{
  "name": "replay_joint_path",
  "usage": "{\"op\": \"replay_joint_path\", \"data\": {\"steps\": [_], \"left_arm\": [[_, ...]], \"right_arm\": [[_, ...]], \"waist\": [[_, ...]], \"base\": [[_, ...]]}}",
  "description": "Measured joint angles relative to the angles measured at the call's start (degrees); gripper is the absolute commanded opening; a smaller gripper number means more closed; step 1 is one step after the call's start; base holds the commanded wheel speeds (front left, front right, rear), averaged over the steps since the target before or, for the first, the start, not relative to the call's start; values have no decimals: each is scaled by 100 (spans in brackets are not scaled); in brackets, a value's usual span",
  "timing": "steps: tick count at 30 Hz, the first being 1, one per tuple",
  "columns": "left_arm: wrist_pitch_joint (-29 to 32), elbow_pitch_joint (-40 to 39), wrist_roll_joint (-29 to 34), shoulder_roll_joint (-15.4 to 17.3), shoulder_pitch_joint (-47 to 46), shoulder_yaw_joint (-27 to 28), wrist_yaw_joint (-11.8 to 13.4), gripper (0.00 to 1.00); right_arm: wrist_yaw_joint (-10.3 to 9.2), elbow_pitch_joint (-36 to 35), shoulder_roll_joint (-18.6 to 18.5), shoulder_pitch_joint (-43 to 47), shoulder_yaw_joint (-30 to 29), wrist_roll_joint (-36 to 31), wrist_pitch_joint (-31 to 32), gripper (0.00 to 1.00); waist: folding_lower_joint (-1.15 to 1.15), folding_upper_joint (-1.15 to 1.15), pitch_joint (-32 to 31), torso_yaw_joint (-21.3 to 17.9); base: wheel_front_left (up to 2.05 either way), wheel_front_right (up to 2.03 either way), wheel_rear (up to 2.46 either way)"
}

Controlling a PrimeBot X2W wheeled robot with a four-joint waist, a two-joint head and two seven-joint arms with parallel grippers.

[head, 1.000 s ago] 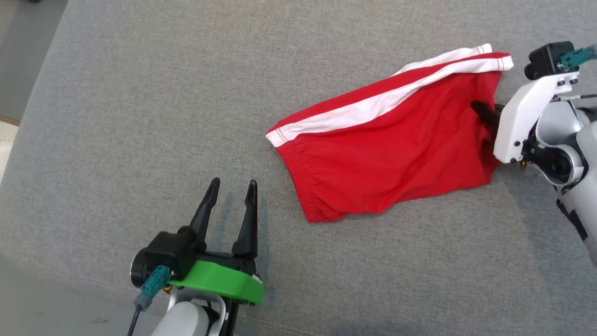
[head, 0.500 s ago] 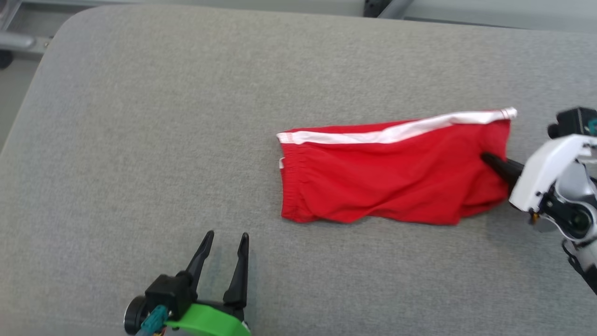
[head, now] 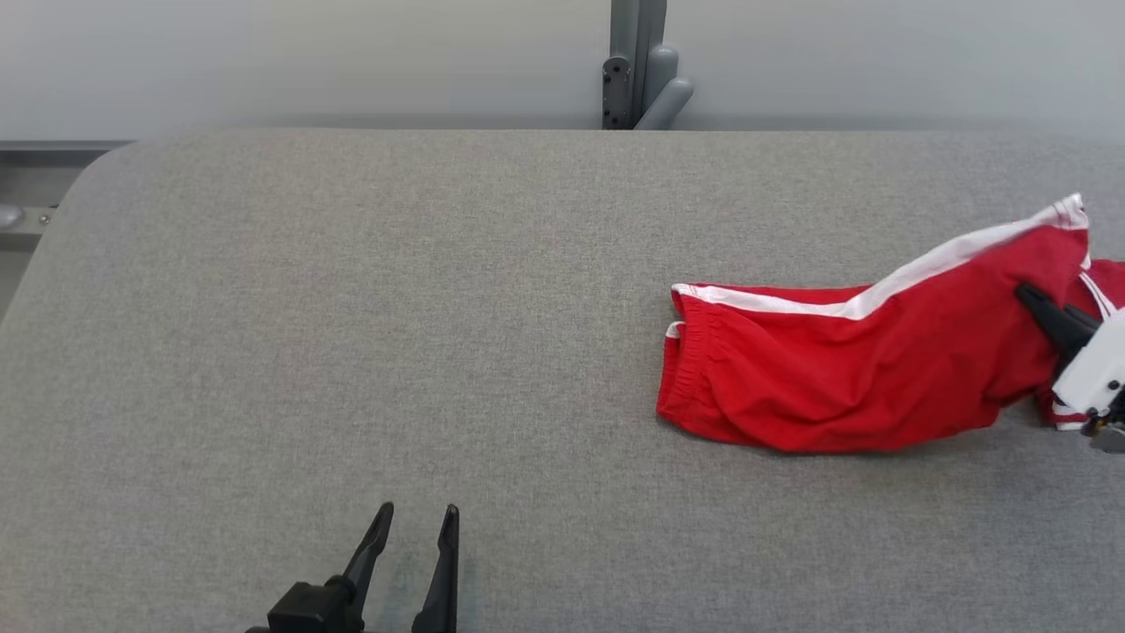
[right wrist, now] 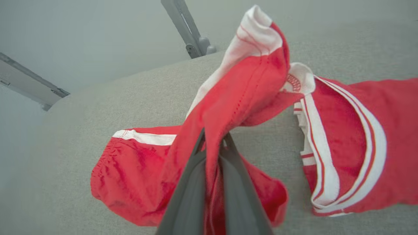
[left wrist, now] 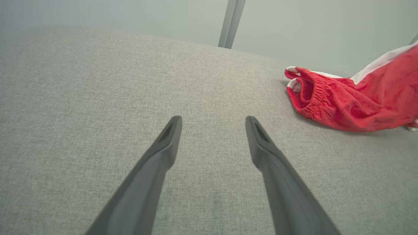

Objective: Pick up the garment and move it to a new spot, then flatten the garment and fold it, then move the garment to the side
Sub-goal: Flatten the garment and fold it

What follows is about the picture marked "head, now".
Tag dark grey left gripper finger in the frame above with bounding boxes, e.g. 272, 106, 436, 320
410, 503, 461, 633
341, 501, 396, 609

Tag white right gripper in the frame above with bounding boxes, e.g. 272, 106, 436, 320
1015, 282, 1125, 419

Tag red and white jersey shirt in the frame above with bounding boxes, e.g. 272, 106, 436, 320
1037, 259, 1125, 432

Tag red shorts with white stripe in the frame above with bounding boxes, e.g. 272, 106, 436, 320
657, 193, 1092, 455

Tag grey fabric padded surface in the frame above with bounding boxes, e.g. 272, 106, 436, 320
0, 127, 1125, 633

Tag grey round brace tube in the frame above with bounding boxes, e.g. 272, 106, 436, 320
635, 44, 695, 131

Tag grey metal frame rail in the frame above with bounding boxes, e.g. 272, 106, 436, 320
0, 139, 134, 256

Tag grey metal post bracket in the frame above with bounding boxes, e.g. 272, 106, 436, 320
602, 0, 669, 131

